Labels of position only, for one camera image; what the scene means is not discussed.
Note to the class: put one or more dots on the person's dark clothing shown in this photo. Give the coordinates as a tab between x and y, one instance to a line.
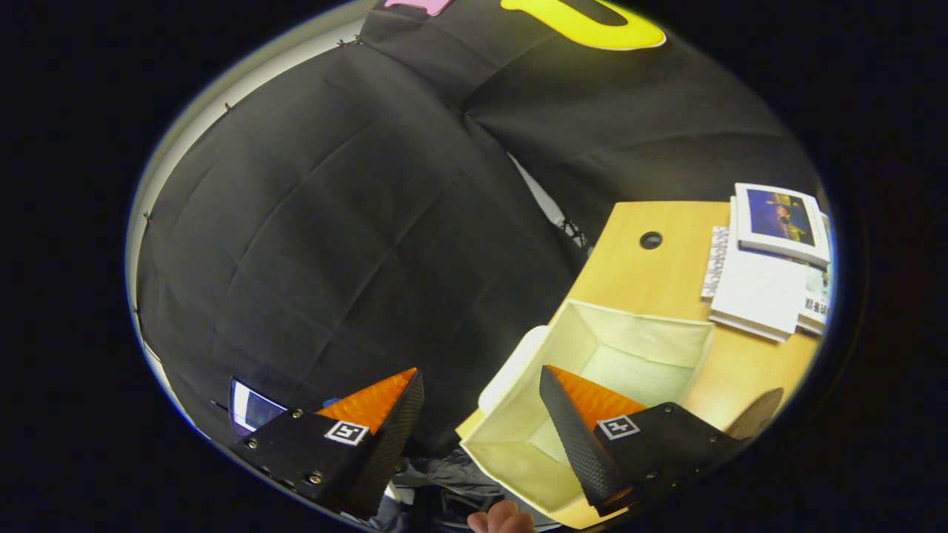
444	481

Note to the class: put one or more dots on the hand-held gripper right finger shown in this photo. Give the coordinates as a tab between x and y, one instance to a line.
574	444

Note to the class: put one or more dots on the plain white cover book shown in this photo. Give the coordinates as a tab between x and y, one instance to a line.
755	292

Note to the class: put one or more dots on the pale green fabric storage box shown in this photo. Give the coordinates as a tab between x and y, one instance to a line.
518	429

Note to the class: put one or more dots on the black white patterned book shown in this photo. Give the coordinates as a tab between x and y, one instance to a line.
715	263

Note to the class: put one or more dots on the brown fuzzy shoe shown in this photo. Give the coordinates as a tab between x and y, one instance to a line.
759	414

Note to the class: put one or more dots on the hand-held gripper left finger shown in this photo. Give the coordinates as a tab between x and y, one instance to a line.
389	451

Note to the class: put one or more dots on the blue photo cover book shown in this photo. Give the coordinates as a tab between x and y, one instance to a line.
781	218

